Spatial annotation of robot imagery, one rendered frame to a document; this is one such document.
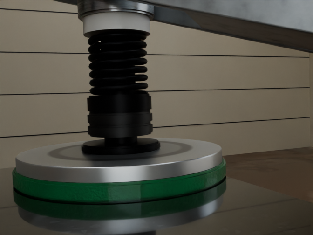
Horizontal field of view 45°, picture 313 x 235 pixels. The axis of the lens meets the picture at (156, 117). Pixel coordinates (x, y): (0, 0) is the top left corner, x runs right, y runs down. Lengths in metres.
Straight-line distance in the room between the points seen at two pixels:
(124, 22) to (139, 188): 0.16
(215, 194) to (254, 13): 0.15
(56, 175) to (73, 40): 4.65
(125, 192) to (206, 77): 5.31
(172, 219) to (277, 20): 0.17
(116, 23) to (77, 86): 4.53
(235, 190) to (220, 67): 5.41
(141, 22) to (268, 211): 0.22
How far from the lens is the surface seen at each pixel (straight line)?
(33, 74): 4.83
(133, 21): 0.38
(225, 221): 0.26
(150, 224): 0.25
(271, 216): 0.27
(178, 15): 0.44
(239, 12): 0.32
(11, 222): 0.28
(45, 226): 0.26
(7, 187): 0.39
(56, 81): 4.86
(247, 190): 0.33
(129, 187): 0.30
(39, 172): 0.34
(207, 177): 0.34
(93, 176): 0.31
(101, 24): 0.38
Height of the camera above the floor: 0.90
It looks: 3 degrees down
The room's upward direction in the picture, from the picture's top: 2 degrees counter-clockwise
